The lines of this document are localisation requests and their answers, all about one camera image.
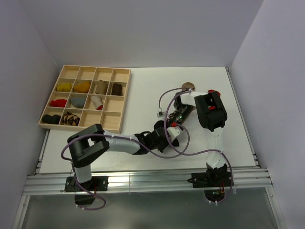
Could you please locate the yellow rolled sock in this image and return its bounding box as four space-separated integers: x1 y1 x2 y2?
57 83 72 93

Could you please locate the dark brown rolled sock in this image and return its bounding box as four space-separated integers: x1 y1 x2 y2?
111 83 122 96

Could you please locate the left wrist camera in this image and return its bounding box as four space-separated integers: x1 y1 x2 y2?
167 122 182 141

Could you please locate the orange rolled sock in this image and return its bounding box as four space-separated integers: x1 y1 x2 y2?
73 82 91 94

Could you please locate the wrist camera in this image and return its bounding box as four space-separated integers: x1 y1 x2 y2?
157 110 165 117
167 122 182 141

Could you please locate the black rolled sock in tray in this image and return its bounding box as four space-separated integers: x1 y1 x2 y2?
41 114 61 125

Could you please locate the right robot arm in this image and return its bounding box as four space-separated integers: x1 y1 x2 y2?
165 89 234 187

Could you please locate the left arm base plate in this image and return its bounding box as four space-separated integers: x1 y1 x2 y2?
64 176 108 192

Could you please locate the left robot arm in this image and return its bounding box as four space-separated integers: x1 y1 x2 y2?
67 124 179 190

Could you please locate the white red-tipped rolled sock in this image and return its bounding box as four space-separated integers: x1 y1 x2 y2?
91 95 103 110

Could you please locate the tan rolled sock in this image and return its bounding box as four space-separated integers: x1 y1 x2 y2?
95 80 108 94

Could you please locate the flat red Santa sock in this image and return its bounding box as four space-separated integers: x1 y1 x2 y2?
208 89 221 96

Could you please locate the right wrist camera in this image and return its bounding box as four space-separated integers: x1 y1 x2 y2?
157 110 165 117

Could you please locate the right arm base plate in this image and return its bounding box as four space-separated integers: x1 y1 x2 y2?
187 170 232 188

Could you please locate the wooden compartment tray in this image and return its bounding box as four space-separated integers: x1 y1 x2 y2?
39 65 131 133

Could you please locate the flat brown argyle sock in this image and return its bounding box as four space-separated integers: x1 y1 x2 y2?
181 82 195 91

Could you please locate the black sock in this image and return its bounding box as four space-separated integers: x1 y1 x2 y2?
41 114 61 125
165 139 180 147

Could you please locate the red rolled sock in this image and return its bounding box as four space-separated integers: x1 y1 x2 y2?
50 99 67 108

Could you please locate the grey rolled sock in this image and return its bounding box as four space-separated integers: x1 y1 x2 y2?
70 97 86 108

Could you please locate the argyle rolled sock in tray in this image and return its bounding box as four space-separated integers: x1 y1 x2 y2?
62 112 80 126

